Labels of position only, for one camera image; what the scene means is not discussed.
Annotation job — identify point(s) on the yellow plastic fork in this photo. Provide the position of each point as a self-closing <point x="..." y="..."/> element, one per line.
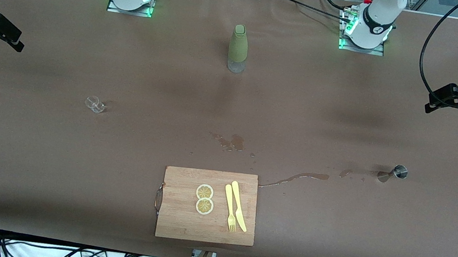
<point x="229" y="202"/>

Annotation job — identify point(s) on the small liquid spill spot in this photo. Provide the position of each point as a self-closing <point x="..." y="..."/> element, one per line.
<point x="344" y="173"/>

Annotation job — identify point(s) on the long liquid spill streak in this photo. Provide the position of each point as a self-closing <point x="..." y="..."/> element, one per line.
<point x="312" y="175"/>

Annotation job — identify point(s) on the brown table cover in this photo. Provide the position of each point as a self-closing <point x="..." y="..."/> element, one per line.
<point x="71" y="169"/>

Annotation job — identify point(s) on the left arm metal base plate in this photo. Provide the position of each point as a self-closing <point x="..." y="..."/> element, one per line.
<point x="379" y="51"/>

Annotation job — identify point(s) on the lemon slice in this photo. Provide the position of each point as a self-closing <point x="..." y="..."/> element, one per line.
<point x="205" y="191"/>
<point x="204" y="206"/>

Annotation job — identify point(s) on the wooden cutting board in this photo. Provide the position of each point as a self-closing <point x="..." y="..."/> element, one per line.
<point x="181" y="216"/>

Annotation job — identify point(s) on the steel double jigger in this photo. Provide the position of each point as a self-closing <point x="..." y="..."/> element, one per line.
<point x="400" y="172"/>

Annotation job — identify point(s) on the green sleeved glass bottle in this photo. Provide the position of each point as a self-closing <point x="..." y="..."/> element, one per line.
<point x="238" y="47"/>

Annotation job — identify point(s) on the small clear glass cup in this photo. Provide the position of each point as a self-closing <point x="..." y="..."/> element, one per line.
<point x="95" y="104"/>

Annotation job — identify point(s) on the liquid spill puddle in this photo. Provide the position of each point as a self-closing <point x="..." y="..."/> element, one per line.
<point x="237" y="142"/>

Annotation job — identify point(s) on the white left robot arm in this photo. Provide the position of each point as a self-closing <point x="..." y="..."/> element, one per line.
<point x="376" y="19"/>

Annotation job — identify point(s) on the yellow plastic knife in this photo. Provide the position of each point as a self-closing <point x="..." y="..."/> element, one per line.
<point x="238" y="204"/>

